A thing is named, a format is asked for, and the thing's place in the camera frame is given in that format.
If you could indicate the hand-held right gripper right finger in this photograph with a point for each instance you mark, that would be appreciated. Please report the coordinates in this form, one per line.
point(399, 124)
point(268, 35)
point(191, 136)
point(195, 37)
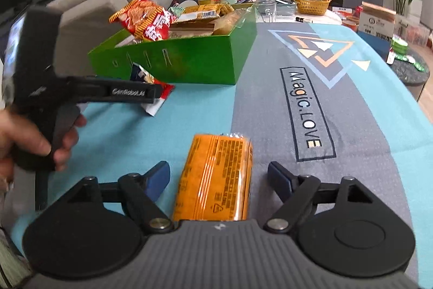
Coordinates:
point(279, 179)

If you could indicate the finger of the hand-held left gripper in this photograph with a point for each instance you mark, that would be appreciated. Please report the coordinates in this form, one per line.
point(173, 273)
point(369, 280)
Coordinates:
point(155, 94)

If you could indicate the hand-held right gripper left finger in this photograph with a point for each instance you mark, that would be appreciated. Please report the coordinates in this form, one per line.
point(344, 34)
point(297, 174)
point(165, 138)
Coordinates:
point(159, 179)

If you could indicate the orange snack packet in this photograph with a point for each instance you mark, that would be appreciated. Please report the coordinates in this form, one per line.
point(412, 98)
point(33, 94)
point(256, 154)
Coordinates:
point(213, 174)

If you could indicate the green cardboard box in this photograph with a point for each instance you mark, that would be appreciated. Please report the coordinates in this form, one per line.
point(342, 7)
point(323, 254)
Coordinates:
point(203, 62)

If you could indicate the brown snack packet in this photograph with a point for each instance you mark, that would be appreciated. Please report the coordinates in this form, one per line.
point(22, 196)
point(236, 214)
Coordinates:
point(192, 28)

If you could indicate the red yellow-striped snack packet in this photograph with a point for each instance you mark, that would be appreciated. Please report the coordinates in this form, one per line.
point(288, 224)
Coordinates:
point(145, 18)

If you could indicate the yellow snack packet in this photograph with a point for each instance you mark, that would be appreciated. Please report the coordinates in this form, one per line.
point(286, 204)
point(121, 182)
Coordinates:
point(206, 11)

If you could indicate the pale yellow snack bag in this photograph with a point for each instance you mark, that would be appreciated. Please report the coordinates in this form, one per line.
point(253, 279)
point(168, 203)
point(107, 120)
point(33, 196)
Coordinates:
point(228, 23)

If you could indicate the person's left hand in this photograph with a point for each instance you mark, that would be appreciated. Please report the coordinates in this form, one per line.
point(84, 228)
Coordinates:
point(20, 140)

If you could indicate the blue grey printed tablecloth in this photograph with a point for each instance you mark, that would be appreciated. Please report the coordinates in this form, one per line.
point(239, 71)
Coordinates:
point(270, 126)

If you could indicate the grey sofa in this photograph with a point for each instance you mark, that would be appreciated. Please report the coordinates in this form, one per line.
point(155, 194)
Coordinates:
point(94, 4)

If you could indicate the clear glass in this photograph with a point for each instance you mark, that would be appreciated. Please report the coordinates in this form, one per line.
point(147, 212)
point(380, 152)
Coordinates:
point(265, 11)

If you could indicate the small black tube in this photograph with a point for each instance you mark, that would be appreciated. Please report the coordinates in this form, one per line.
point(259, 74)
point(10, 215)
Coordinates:
point(304, 19)

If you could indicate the dark round table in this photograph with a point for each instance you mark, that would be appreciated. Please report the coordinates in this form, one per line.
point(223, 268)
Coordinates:
point(409, 82)

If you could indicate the dark blue box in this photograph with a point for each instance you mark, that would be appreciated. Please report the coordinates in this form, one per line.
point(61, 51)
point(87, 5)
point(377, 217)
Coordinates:
point(373, 47)

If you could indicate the round white table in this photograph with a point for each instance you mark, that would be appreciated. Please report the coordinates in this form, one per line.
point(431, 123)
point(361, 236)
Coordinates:
point(324, 18)

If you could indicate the orange paper cup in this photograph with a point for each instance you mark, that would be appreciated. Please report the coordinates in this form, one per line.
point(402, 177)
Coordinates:
point(351, 25)

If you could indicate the yellow woven basket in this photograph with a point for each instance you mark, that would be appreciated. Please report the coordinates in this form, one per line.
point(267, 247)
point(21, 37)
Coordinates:
point(311, 6)

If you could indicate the green packets pile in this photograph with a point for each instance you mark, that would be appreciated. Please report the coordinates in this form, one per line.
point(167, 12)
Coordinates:
point(404, 52)

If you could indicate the white blue cardboard carton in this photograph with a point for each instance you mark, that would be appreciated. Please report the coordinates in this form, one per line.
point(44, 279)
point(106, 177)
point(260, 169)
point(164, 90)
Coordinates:
point(375, 21)

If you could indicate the clear storage box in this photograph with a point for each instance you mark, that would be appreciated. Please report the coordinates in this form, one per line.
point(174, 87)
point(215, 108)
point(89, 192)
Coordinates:
point(416, 35)

